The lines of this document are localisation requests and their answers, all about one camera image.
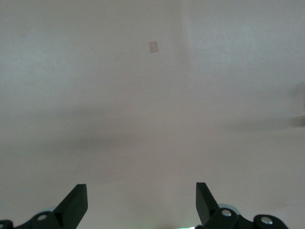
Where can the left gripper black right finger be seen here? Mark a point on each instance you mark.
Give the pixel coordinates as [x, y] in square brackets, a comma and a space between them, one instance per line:
[207, 210]

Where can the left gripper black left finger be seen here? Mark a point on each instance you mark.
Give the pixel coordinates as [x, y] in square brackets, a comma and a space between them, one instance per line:
[71, 210]

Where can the small brown tape patch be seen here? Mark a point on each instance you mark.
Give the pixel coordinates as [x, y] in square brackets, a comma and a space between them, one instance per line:
[153, 47]

